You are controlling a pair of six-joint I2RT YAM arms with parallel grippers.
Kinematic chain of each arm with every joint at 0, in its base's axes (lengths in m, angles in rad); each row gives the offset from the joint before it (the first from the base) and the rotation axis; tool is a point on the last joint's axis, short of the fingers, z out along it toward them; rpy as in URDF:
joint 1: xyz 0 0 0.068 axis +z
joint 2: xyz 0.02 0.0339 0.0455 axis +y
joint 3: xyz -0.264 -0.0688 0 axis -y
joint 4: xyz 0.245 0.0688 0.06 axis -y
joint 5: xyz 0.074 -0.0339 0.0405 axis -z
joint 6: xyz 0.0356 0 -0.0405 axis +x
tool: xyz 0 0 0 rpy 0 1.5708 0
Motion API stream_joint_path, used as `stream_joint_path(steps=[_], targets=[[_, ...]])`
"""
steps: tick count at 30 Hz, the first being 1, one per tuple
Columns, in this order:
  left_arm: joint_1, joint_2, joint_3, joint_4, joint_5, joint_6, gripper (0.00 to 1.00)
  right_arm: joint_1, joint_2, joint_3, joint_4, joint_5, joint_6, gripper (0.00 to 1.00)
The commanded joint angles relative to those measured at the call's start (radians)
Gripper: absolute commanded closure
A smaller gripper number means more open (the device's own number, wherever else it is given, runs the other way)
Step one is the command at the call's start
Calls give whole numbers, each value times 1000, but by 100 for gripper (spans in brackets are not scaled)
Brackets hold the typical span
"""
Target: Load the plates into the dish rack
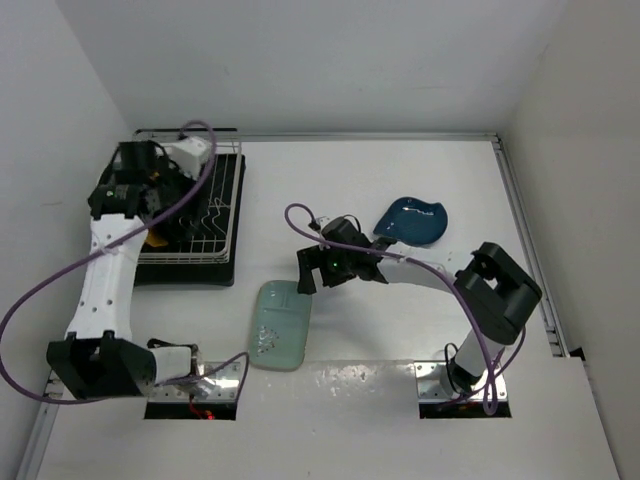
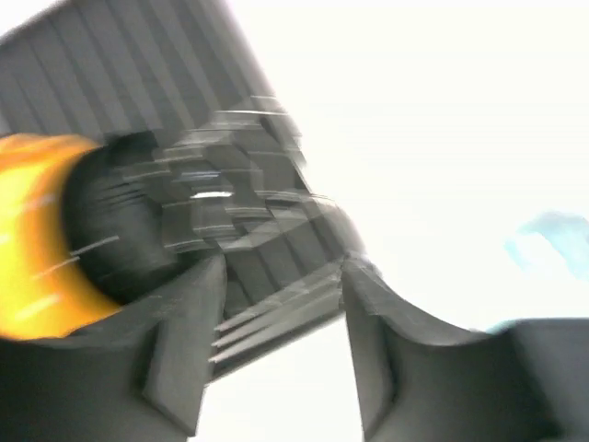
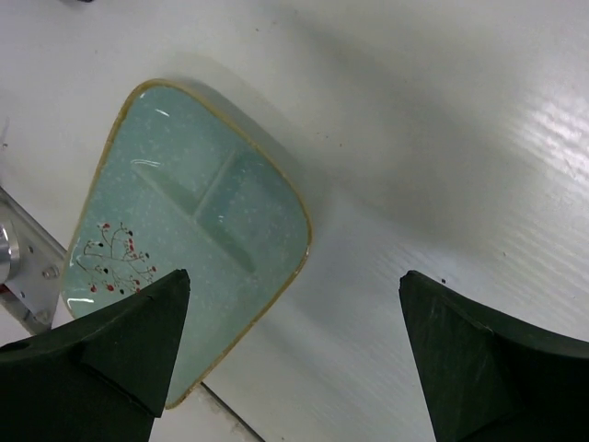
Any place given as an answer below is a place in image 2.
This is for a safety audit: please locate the light green rectangular plate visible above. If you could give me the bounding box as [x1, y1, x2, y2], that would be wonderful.
[482, 211, 589, 335]

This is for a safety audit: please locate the metal wire dish rack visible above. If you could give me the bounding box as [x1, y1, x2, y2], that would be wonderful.
[157, 96, 363, 378]

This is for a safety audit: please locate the black round plate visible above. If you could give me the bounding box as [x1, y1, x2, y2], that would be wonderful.
[61, 131, 180, 305]

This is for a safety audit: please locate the black drip tray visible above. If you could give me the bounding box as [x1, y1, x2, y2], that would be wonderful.
[0, 0, 341, 383]

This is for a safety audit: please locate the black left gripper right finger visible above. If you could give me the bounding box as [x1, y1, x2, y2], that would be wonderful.
[341, 259, 588, 442]

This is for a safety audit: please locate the yellow polka dot plate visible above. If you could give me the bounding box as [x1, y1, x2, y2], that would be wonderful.
[1, 134, 120, 340]

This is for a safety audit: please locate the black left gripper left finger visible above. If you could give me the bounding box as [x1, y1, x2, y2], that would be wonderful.
[1, 256, 226, 442]

